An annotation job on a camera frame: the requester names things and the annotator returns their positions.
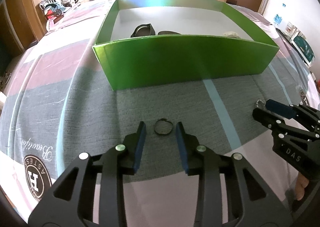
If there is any white wrist watch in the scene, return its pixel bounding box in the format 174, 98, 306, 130
222, 31, 241, 39

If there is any green cardboard box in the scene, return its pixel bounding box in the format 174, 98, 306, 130
93, 0, 279, 90

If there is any plaid tablecloth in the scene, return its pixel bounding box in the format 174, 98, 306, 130
1, 0, 319, 226

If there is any silver metal bangle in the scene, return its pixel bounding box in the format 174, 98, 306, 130
158, 31, 180, 35

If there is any person's right hand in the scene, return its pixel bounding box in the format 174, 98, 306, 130
295, 172, 309, 201

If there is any black wrist watch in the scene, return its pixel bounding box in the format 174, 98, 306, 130
131, 24, 156, 38

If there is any chair with piled clothes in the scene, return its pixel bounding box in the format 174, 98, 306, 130
39, 0, 72, 31

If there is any clear plastic water bottle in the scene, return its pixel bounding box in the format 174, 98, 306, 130
274, 14, 283, 27

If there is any small black hair tie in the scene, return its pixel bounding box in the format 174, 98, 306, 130
153, 118, 173, 136

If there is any dark green box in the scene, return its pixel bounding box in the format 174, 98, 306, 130
292, 35, 315, 67

